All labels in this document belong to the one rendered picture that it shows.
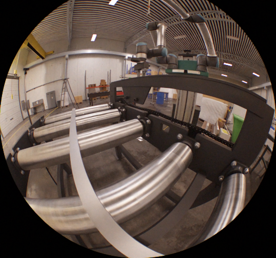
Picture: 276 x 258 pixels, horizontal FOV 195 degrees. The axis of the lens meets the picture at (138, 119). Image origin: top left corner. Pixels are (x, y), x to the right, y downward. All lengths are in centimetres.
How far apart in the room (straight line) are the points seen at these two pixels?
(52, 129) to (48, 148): 29
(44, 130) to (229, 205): 96
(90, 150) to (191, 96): 143
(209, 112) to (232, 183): 347
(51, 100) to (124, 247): 1059
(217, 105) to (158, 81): 324
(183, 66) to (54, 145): 161
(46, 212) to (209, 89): 57
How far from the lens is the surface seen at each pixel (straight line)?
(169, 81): 38
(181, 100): 145
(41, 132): 75
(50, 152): 42
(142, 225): 111
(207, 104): 372
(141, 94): 52
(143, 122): 49
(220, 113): 354
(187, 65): 144
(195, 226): 132
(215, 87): 33
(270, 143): 675
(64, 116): 94
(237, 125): 264
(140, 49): 72
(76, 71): 1068
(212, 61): 126
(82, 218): 21
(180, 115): 152
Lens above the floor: 109
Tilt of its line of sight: 23 degrees down
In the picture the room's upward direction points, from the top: 1 degrees clockwise
